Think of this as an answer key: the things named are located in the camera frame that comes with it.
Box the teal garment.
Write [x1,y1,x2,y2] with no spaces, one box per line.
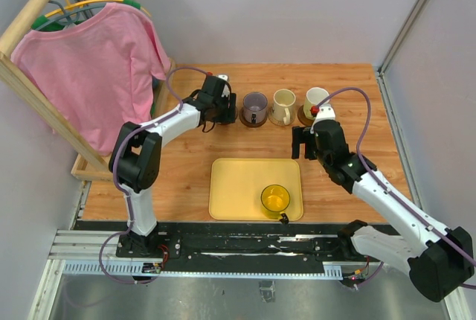
[152,76,163,92]

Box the yellow glass mug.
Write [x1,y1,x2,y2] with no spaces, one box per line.
[260,185,291,225]

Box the white green-handled mug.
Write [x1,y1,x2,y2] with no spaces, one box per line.
[303,87,329,119]

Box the brown ceramic coaster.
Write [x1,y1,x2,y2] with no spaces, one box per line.
[297,105,316,127]
[239,109,267,128]

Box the cream ceramic mug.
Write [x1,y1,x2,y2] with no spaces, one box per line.
[270,89,296,125]

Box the aluminium corner post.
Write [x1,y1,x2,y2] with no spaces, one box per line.
[379,0,462,75]

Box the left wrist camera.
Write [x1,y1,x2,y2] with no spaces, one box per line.
[217,73,231,97]

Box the wooden clothes rack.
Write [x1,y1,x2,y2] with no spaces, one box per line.
[0,0,176,186]

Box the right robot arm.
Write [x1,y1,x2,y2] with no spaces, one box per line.
[292,119,475,302]

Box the pink t-shirt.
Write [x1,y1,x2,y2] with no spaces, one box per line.
[10,3,170,156]

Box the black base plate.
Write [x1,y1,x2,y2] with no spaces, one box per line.
[116,223,367,274]

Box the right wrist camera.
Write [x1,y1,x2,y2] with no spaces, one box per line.
[310,104,335,123]

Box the grey-blue clothes hanger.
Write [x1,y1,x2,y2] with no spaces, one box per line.
[30,0,106,32]

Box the purple glass mug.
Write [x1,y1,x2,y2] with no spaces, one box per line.
[242,92,268,118]

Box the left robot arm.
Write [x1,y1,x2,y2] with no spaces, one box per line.
[109,74,237,257]

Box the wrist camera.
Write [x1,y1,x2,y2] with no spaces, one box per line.
[310,104,335,123]
[217,73,231,97]

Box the woven rattan coaster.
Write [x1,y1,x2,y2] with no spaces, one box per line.
[268,112,288,127]

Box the grey slotted cable duct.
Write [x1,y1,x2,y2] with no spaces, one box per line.
[63,260,344,280]

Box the yellow plastic tray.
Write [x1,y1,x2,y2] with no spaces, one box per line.
[209,158,303,222]

